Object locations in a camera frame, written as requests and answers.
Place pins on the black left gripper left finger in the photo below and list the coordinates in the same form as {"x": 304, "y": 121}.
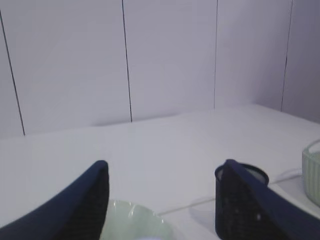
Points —
{"x": 78, "y": 212}

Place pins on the green woven plastic basket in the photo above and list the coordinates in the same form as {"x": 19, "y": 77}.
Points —
{"x": 311, "y": 173}

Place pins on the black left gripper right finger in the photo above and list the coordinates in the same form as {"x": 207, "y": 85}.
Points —
{"x": 291, "y": 220}

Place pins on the black mesh pen holder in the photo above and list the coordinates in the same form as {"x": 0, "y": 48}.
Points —
{"x": 237, "y": 214}

